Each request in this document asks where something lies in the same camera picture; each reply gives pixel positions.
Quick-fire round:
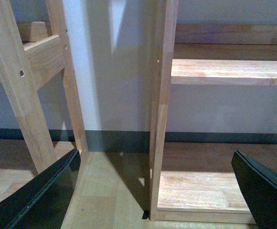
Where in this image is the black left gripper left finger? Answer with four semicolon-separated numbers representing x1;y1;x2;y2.
0;148;81;229

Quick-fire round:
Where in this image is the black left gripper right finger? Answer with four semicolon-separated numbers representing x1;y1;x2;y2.
231;151;277;229

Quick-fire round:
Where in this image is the wooden shelf unit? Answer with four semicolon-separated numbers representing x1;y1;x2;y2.
150;0;277;224

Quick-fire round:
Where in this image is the wooden ladder shelf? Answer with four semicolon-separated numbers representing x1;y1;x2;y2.
0;0;89;172

